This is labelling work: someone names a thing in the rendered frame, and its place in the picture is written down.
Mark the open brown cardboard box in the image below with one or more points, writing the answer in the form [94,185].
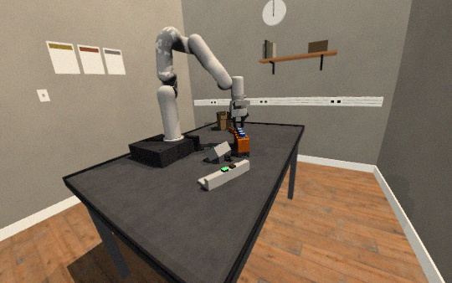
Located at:
[224,123]

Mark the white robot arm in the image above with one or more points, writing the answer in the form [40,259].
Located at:
[170,39]

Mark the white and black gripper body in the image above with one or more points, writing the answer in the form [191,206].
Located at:
[237,111]

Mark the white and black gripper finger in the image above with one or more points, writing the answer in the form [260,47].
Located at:
[242,119]
[233,120]

